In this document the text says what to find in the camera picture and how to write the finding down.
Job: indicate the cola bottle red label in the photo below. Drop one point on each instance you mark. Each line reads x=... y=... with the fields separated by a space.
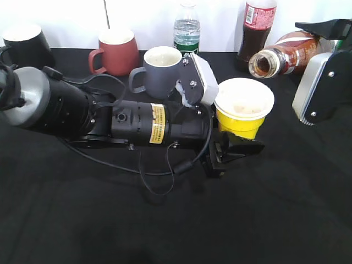
x=257 y=24

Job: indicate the silver-padded right gripper finger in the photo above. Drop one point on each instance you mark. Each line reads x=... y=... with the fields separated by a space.
x=324 y=87

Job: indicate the yellow paper cup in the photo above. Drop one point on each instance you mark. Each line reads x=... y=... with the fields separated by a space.
x=242 y=105

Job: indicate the clear water bottle green label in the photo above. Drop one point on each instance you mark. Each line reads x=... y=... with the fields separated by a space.
x=186 y=34

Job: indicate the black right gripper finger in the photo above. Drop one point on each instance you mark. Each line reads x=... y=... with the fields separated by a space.
x=336 y=29

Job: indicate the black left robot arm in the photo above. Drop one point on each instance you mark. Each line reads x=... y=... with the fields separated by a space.
x=43 y=100

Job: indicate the black ceramic mug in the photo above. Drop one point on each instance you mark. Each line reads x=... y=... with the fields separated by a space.
x=25 y=45

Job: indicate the red ceramic mug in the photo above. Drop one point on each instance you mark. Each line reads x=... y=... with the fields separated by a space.
x=117 y=54

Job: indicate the brown coffee drink bottle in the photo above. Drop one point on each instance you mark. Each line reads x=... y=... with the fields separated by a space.
x=290 y=54

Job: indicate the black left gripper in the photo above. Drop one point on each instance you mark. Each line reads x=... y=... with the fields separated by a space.
x=197 y=86

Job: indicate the grey ceramic mug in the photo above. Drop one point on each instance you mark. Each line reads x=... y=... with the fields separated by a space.
x=161 y=72

